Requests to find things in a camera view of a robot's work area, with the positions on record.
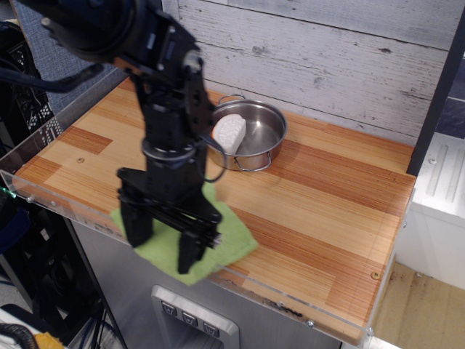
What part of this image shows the white orange toy food piece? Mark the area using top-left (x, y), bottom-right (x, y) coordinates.
top-left (211, 114), bottom-right (246, 155)

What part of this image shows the dark right vertical post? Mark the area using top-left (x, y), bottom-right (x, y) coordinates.
top-left (406, 9), bottom-right (464, 176)

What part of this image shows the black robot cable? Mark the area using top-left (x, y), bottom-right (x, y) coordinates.
top-left (0, 63), bottom-right (106, 94)

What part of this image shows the steel cabinet with buttons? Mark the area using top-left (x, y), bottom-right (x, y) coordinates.
top-left (73, 223), bottom-right (341, 348)

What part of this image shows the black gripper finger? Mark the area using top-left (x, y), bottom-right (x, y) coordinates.
top-left (121, 202), bottom-right (153, 247)
top-left (178, 225), bottom-right (218, 275)

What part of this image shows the white ribbed block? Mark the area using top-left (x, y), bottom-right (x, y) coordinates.
top-left (413, 133), bottom-right (464, 218)

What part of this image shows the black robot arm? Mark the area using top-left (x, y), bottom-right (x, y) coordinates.
top-left (27, 1), bottom-right (222, 274)

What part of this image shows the green towel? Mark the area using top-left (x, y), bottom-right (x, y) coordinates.
top-left (109, 181), bottom-right (259, 286)

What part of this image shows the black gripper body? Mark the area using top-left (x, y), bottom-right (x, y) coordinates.
top-left (117, 145), bottom-right (222, 232)

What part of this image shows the small steel pot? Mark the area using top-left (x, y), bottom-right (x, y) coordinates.
top-left (209, 94), bottom-right (288, 172)

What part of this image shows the clear acrylic table guard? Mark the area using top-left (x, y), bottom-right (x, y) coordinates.
top-left (9, 80), bottom-right (416, 345)

